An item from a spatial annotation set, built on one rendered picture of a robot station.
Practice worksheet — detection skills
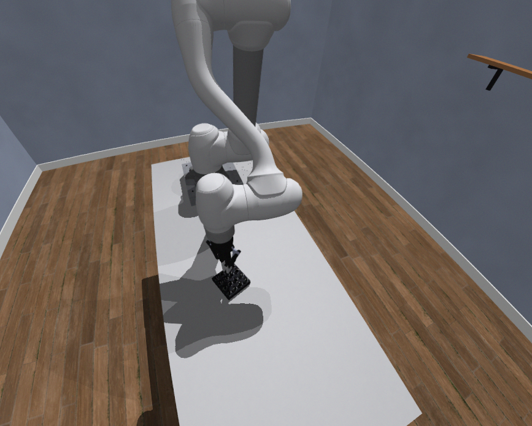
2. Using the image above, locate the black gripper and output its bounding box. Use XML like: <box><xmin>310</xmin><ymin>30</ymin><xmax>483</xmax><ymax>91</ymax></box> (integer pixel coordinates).
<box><xmin>206</xmin><ymin>237</ymin><xmax>241</xmax><ymax>273</ymax></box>

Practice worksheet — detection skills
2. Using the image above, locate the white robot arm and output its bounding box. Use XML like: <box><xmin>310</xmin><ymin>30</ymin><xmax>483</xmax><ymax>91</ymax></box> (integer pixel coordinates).
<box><xmin>171</xmin><ymin>0</ymin><xmax>303</xmax><ymax>244</ymax></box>

